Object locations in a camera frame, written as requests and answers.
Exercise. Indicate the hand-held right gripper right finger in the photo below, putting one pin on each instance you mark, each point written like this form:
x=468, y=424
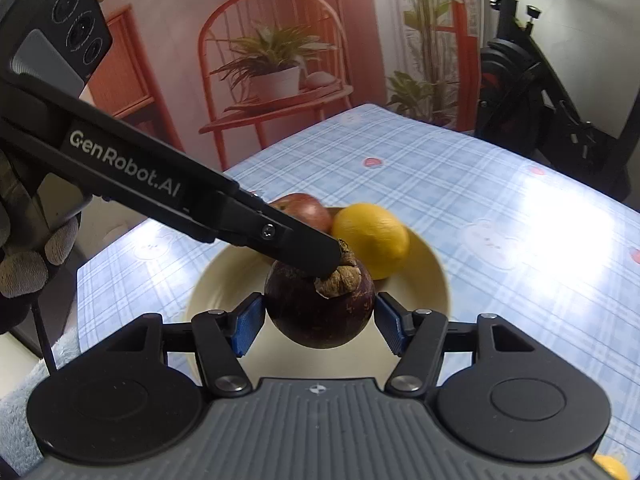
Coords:
x=390, y=320

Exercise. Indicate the large orange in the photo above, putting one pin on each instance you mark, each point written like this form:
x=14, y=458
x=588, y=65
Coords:
x=612, y=470

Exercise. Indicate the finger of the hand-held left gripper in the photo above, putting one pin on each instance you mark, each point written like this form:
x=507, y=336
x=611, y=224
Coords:
x=295, y=247

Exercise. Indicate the dark purple mangosteen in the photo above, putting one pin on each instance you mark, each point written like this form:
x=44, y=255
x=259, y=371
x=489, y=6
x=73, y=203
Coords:
x=320, y=315

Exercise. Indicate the beige round bowl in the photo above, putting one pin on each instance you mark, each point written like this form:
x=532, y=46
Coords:
x=425, y=280

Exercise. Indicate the blue plaid tablecloth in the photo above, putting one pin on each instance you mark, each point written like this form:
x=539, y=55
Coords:
x=500, y=210

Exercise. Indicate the yellow lemon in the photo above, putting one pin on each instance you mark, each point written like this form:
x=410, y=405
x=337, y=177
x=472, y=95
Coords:
x=370, y=235

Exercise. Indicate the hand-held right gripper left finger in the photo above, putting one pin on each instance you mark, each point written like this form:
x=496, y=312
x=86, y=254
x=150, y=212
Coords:
x=247, y=325

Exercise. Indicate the light blue fluffy rug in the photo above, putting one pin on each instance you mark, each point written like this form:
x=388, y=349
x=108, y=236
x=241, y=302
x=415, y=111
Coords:
x=20, y=410

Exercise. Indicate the red apple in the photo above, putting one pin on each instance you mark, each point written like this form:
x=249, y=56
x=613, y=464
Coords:
x=305, y=210

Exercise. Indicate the wall poster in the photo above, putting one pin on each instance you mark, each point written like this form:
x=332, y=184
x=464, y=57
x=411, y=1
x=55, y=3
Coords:
x=165, y=35

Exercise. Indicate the black exercise bike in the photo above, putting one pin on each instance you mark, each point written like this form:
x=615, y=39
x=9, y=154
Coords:
x=510, y=80

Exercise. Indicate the person's left hand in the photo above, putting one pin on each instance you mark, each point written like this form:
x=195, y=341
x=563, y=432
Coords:
x=25, y=272

